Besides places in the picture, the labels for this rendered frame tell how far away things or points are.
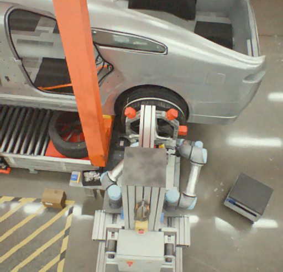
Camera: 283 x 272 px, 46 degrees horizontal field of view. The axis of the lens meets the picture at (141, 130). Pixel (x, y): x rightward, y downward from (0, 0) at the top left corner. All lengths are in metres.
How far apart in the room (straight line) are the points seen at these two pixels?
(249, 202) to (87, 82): 2.22
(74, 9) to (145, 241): 1.66
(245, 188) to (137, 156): 2.14
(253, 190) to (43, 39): 3.01
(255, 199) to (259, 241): 0.50
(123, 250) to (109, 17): 1.87
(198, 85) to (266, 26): 3.30
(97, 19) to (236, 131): 2.53
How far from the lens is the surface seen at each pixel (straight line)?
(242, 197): 3.83
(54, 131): 3.96
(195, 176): 2.88
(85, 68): 2.40
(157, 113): 3.27
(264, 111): 4.99
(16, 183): 4.33
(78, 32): 2.19
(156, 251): 2.57
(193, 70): 3.05
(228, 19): 4.74
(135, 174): 1.88
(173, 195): 2.91
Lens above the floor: 3.72
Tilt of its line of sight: 56 degrees down
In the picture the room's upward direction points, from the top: 2 degrees clockwise
